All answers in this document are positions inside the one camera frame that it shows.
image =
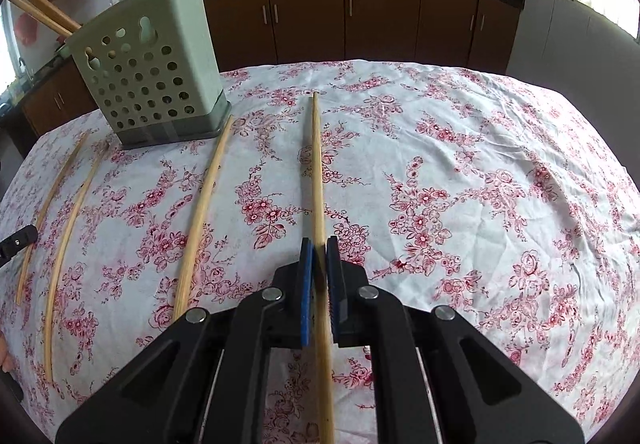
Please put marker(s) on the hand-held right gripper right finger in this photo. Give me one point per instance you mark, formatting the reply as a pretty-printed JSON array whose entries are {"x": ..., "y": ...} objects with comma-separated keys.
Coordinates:
[{"x": 336, "y": 294}]

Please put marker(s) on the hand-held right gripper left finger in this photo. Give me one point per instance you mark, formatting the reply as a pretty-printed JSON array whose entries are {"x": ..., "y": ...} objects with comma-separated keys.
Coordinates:
[{"x": 306, "y": 294}]

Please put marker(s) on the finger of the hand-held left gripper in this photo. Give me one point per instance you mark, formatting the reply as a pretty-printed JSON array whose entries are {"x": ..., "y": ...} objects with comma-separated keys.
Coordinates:
[{"x": 20, "y": 240}]

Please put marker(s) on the green perforated utensil holder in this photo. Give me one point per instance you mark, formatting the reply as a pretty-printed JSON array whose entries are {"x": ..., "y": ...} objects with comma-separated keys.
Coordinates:
[{"x": 150, "y": 74}]

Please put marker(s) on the person's left hand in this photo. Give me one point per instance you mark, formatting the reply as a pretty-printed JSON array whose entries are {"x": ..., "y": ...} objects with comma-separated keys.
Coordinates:
[{"x": 5, "y": 354}]

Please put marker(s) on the white red floral tablecloth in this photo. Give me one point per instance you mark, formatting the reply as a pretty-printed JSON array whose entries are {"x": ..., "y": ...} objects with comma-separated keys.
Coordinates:
[{"x": 450, "y": 174}]

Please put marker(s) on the small kitchen window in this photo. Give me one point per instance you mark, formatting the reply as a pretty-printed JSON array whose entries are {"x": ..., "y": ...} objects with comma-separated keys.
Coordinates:
[{"x": 7, "y": 49}]

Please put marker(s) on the red plastic bag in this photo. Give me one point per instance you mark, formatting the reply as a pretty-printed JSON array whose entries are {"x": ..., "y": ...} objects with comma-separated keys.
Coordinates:
[{"x": 25, "y": 29}]

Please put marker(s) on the brown lower kitchen cabinets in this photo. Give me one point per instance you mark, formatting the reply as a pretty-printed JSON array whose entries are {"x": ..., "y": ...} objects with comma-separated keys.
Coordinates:
[{"x": 380, "y": 19}]

